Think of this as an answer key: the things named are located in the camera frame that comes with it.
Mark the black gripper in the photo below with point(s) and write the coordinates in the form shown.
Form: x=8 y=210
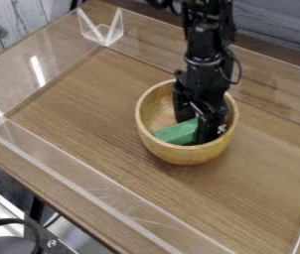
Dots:
x=199 y=93

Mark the brown wooden bowl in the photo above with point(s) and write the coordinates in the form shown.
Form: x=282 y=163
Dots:
x=154 y=114

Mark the clear acrylic tray enclosure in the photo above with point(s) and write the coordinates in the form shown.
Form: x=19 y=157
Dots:
x=70 y=144

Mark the green rectangular block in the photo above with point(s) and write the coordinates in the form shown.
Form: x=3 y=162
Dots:
x=179 y=134

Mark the black table leg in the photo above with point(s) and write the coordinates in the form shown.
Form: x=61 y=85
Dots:
x=37 y=210

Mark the black metal base plate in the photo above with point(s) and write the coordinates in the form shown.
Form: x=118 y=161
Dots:
x=35 y=243

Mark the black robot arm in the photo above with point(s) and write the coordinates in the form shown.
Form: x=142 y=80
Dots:
x=209 y=32

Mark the clear acrylic corner bracket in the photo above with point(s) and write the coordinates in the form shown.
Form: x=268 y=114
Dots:
x=101 y=34

